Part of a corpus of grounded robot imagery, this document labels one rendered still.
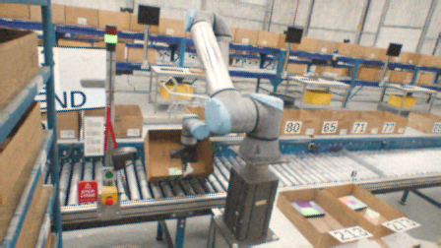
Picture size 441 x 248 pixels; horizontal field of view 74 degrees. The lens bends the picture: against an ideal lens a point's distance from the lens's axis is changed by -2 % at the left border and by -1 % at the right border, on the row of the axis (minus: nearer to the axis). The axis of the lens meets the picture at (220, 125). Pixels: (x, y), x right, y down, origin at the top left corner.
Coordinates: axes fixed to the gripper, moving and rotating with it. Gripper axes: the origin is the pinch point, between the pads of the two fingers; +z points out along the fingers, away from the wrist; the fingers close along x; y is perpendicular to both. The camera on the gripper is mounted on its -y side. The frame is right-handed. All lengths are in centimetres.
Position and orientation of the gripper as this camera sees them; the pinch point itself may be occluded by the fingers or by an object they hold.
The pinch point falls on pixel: (182, 174)
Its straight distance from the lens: 181.7
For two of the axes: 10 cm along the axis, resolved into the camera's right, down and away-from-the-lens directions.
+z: -0.9, 9.7, 2.3
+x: -3.7, -2.4, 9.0
